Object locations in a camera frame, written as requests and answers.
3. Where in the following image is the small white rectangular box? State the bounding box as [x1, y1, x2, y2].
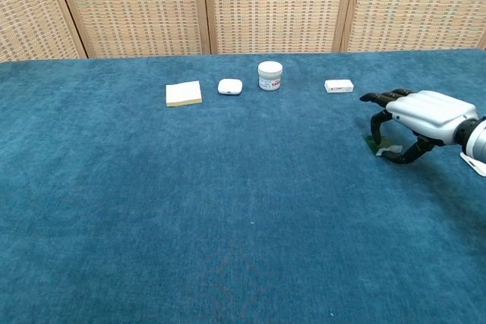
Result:
[323, 79, 356, 93]

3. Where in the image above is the woven bamboo folding screen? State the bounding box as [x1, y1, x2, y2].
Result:
[0, 0, 486, 64]

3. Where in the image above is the blue carpet table mat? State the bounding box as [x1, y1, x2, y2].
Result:
[0, 47, 486, 324]

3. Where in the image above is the white round jar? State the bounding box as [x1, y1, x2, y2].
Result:
[257, 61, 284, 92]

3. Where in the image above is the white square box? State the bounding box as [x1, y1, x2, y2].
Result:
[165, 80, 204, 108]

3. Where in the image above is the white earbud case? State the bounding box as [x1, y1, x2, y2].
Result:
[217, 78, 243, 96]

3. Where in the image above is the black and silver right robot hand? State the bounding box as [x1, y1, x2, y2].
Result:
[359, 88, 480, 165]

